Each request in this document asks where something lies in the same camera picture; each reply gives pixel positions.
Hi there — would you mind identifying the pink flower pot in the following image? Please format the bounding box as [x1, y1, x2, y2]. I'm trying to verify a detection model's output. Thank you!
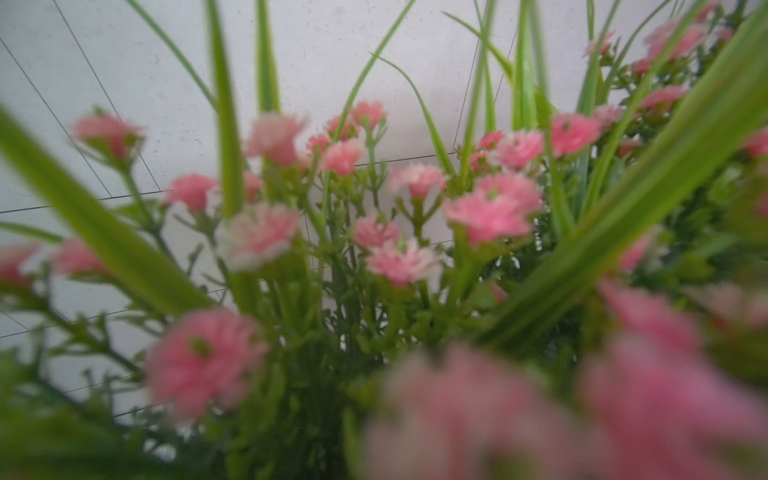
[1, 1, 767, 479]

